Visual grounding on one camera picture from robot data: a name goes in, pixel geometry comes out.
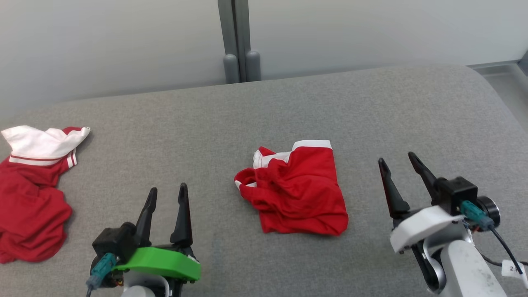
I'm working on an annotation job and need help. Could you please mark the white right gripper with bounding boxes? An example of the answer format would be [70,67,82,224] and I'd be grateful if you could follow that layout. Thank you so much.
[378,152,465,253]

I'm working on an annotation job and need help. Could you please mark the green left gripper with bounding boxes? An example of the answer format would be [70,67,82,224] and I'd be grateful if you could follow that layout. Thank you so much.
[111,183,202,284]

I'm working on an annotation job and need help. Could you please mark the red shorts with white band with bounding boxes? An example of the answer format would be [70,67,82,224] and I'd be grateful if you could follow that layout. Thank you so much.
[234,140,349,237]

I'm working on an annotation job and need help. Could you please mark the red shirt with white collar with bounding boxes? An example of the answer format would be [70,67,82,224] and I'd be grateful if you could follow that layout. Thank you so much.
[0,125,91,264]

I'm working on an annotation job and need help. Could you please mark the teal right camera connector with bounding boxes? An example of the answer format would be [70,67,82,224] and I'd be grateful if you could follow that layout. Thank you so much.
[459,200,495,231]

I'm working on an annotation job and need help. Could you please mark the teal camera connector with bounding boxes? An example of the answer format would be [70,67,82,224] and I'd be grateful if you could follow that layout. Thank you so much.
[459,200,495,231]
[86,252,118,289]

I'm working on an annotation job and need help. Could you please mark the teal left camera connector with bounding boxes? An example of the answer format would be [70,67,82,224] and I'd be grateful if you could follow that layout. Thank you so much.
[86,252,118,289]

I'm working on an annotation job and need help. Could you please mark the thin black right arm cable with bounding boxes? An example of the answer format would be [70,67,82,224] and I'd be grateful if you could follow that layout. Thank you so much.
[478,227,528,275]

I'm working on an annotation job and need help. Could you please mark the white cable label tag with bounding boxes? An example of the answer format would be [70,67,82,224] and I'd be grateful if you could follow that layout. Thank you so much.
[501,260,528,289]

